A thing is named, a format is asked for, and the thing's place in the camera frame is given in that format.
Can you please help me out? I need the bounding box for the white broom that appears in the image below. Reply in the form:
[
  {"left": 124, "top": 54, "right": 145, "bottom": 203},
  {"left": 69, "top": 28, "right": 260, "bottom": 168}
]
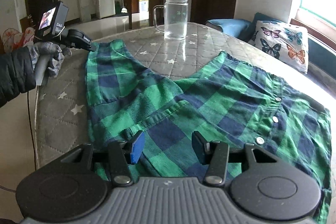
[{"left": 119, "top": 0, "right": 130, "bottom": 14}]

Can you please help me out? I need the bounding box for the white water dispenser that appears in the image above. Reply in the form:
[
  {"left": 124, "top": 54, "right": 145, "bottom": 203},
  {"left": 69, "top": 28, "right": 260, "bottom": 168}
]
[{"left": 77, "top": 0, "right": 92, "bottom": 23}]

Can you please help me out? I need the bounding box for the grey quilted star table cover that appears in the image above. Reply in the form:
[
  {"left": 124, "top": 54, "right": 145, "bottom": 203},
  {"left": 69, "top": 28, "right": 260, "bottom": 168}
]
[{"left": 34, "top": 22, "right": 336, "bottom": 188}]

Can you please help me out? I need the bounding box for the butterfly print pillow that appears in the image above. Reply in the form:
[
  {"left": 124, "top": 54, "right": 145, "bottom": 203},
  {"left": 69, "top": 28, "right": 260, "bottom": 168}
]
[{"left": 248, "top": 20, "right": 309, "bottom": 74}]

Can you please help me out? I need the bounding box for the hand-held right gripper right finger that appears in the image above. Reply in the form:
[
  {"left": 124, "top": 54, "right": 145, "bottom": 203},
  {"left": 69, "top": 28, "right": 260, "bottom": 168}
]
[{"left": 191, "top": 131, "right": 279, "bottom": 187}]

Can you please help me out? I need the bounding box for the person's left hand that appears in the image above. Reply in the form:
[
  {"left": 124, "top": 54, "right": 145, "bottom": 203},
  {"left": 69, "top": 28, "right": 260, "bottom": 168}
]
[{"left": 28, "top": 42, "right": 72, "bottom": 79}]

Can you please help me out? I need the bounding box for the blue sofa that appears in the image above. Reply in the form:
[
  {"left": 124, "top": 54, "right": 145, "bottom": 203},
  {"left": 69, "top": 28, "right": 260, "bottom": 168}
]
[{"left": 289, "top": 18, "right": 336, "bottom": 77}]

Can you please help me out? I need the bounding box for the clear glass mug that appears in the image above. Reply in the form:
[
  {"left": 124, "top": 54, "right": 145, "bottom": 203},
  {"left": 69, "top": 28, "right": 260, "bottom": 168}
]
[{"left": 153, "top": 0, "right": 189, "bottom": 41}]

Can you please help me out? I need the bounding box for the green blue plaid shirt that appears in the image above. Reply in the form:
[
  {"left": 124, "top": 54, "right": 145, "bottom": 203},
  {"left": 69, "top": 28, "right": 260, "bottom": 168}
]
[{"left": 84, "top": 39, "right": 332, "bottom": 224}]

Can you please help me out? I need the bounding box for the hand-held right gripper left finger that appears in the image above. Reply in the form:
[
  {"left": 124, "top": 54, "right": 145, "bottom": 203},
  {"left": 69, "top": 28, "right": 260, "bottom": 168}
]
[{"left": 60, "top": 130, "right": 146, "bottom": 187}]

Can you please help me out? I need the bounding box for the blue cushion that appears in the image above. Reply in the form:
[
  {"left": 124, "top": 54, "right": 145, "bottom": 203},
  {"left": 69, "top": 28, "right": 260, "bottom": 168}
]
[{"left": 205, "top": 12, "right": 263, "bottom": 42}]

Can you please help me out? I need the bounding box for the floral printed cloth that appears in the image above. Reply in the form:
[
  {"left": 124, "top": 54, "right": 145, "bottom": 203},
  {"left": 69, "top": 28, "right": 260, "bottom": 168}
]
[{"left": 0, "top": 27, "right": 36, "bottom": 54}]

